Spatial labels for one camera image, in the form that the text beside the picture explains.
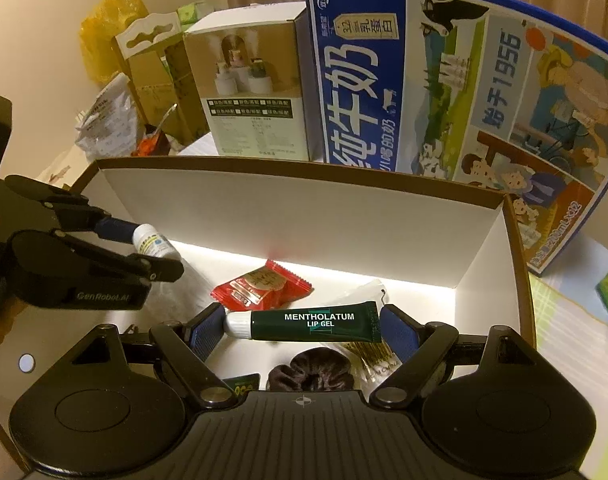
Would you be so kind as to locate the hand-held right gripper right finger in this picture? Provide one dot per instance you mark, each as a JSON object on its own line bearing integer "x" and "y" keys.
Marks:
{"x": 396, "y": 327}

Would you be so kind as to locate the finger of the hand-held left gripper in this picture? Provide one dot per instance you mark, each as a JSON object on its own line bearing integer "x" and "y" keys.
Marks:
{"x": 159, "y": 270}
{"x": 115, "y": 230}

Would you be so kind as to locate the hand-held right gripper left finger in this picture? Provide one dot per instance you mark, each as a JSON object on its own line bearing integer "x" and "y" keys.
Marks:
{"x": 209, "y": 322}

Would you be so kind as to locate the white pill bottle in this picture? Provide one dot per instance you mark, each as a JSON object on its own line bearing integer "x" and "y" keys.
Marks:
{"x": 152, "y": 242}

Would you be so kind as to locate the clear bag of cotton swabs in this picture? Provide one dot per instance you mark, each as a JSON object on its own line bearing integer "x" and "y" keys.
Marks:
{"x": 368, "y": 360}

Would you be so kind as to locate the red snack packet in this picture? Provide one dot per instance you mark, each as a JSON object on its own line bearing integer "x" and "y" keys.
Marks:
{"x": 259, "y": 285}

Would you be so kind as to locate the green blister card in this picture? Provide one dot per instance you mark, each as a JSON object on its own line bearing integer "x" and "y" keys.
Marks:
{"x": 245, "y": 385}

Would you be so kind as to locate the green lip gel tube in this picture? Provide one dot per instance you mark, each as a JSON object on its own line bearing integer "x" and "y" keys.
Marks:
{"x": 309, "y": 322}

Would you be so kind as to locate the dark scrunchie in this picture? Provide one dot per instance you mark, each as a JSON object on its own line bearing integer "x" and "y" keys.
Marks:
{"x": 309, "y": 370}

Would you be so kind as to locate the brown cardboard box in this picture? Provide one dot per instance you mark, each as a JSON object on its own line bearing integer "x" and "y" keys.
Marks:
{"x": 334, "y": 220}

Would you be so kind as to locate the cream printed cloth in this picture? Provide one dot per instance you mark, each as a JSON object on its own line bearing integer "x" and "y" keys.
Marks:
{"x": 64, "y": 170}

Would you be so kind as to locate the white plastic bag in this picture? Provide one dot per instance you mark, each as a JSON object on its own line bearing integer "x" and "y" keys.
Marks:
{"x": 106, "y": 120}

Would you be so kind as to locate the plain printed cardboard box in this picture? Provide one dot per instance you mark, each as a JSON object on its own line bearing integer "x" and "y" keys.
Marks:
{"x": 184, "y": 100}

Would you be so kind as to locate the cardboard box with white hanger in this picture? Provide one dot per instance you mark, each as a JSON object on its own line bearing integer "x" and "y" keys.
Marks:
{"x": 144, "y": 75}

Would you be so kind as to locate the white and brown product box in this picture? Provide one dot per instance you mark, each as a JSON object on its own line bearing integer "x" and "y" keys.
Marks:
{"x": 254, "y": 110}

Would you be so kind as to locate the yellow plastic bag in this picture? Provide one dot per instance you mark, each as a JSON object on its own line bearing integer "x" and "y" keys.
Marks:
{"x": 104, "y": 35}

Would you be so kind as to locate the small green tissue pack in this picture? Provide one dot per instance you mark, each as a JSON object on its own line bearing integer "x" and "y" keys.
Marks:
{"x": 199, "y": 14}

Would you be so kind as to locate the blue illustrated milk carton box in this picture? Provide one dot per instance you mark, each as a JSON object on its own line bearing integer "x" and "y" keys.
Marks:
{"x": 433, "y": 85}

